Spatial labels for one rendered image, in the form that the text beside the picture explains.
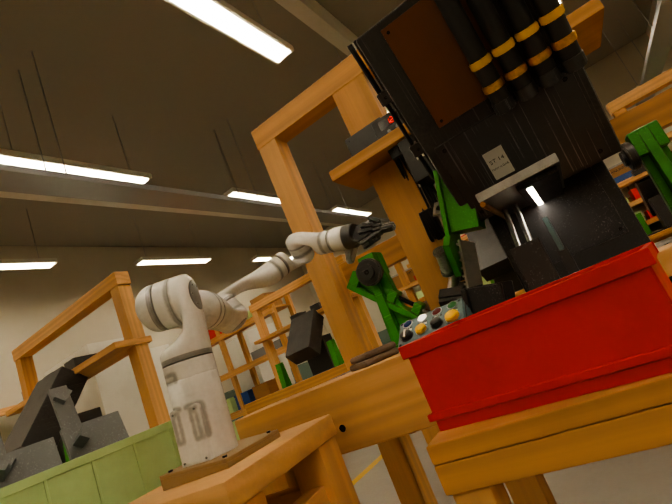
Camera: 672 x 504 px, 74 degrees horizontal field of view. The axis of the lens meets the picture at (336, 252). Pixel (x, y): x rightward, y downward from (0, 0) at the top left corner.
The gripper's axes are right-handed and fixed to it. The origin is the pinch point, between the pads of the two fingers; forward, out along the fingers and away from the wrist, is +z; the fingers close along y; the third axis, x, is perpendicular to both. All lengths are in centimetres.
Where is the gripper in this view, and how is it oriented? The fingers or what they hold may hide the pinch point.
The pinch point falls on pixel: (388, 227)
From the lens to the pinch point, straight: 129.2
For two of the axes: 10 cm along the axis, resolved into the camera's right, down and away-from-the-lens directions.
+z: 8.5, -1.9, -4.8
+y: 2.3, -6.9, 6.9
